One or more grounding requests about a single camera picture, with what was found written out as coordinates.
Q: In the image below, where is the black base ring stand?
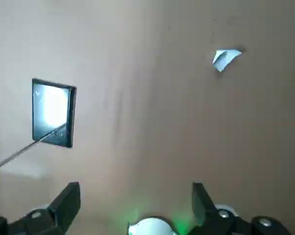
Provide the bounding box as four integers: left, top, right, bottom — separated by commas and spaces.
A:
0, 77, 77, 173

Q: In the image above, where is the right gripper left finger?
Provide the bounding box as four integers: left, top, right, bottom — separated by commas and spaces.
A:
0, 181, 81, 235

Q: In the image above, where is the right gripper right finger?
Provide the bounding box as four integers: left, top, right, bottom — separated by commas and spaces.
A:
186, 182, 295, 235

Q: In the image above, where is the white filter paper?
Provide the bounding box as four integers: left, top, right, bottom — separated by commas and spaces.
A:
212, 47, 243, 72

